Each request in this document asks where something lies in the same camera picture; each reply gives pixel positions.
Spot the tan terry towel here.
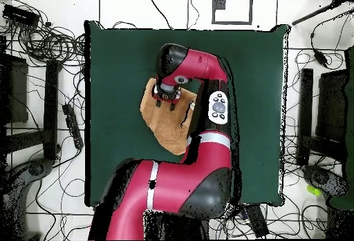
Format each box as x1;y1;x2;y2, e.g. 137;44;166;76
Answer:
140;77;198;156

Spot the dark flat panel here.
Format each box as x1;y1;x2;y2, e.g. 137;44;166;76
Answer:
0;53;29;125
315;68;350;142

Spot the dark green table cloth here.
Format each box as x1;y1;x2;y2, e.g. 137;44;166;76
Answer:
84;20;291;209

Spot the long black power strip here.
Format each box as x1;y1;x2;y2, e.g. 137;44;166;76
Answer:
62;103;84;151

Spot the black stand beam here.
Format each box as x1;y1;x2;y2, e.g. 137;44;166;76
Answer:
5;59;59;161
296;68;314;166

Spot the short black power strip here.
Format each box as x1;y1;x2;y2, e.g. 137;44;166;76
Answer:
240;203;270;238

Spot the black electronics box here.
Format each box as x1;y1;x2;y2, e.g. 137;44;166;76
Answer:
1;3;40;28

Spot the yellow-green ball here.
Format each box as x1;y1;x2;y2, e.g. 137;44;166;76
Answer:
306;184;324;197

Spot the black tripod pole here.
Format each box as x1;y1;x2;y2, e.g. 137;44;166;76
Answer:
291;0;354;27

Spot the dark green cloth bundle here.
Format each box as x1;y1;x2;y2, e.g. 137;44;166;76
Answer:
328;46;354;211

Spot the thin black cable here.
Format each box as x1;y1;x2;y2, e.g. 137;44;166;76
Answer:
143;0;174;30

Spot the grey square frame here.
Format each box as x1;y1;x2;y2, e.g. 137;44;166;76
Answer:
212;0;254;26

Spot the tangle of black cables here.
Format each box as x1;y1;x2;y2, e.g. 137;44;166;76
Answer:
10;21;86;64

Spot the black cable with adapter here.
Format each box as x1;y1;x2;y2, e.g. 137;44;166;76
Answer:
309;8;354;69

